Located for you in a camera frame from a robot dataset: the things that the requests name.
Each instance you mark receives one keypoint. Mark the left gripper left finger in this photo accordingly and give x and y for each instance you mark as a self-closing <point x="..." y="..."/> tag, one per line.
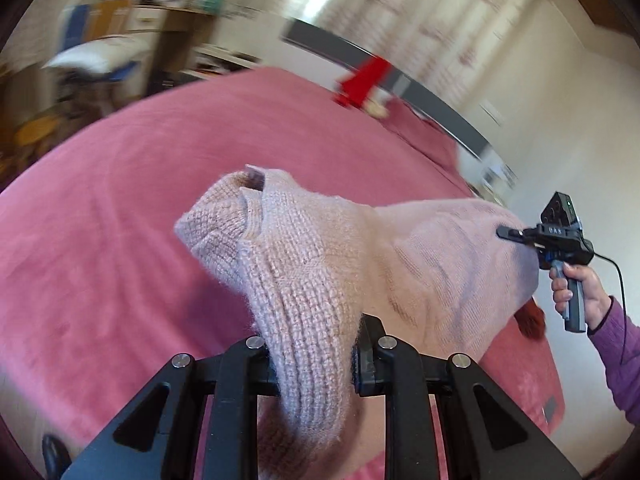
<point x="193" y="419"/>

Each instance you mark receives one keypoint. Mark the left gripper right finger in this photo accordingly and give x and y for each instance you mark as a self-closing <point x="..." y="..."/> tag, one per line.
<point x="446" y="418"/>

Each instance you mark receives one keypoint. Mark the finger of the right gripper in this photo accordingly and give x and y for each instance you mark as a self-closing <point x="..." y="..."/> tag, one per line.
<point x="506" y="233"/>

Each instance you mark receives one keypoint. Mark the light pink knit sweater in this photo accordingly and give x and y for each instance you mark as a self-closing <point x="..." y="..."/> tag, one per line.
<point x="310" y="266"/>

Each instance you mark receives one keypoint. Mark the purple sleeved right forearm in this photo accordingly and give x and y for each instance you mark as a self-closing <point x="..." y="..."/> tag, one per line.
<point x="617" y="341"/>

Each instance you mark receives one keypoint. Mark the person's right hand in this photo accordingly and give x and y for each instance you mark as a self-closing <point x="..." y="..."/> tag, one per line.
<point x="597" y="302"/>

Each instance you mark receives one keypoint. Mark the dark pink pillow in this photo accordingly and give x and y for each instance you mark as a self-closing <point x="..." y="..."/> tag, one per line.
<point x="423" y="134"/>

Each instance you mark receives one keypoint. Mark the pink bed cover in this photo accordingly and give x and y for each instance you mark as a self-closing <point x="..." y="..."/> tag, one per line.
<point x="98" y="292"/>

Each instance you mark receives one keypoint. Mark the red cloth on headboard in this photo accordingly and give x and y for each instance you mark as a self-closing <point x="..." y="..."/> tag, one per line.
<point x="354" y="90"/>

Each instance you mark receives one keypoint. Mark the white patterned curtain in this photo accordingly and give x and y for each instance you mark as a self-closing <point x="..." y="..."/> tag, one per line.
<point x="446" y="45"/>

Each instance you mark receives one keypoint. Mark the dark grey headboard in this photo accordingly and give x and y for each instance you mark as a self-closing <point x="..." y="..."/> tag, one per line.
<point x="348" y="55"/>

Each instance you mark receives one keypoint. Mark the brown wooden desk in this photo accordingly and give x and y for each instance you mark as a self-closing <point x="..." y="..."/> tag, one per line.
<point x="169" y="33"/>

